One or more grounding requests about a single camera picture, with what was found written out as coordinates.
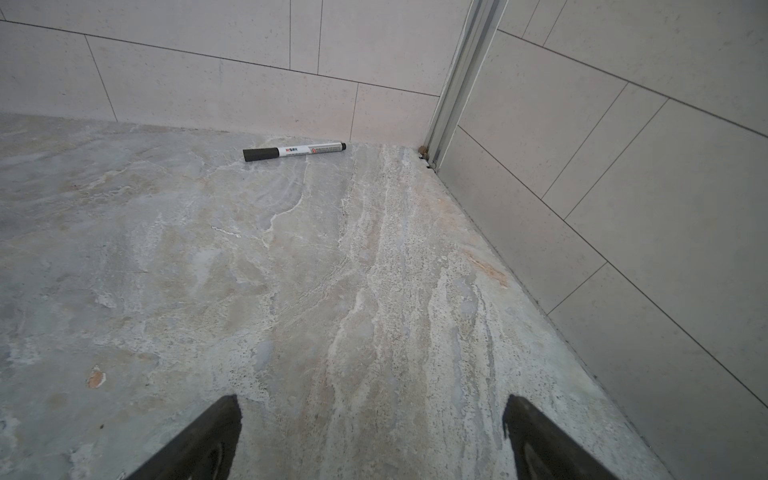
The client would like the right corner metal strip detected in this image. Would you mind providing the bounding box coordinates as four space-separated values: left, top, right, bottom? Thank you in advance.
418 0 508 172

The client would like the black white marker pen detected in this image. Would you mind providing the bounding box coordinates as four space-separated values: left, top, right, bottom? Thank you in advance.
243 142 347 163

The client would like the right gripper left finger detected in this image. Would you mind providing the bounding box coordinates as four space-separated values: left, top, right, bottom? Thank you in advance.
127 395 242 480

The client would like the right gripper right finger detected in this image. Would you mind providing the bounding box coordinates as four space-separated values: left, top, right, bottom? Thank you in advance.
502 395 618 480

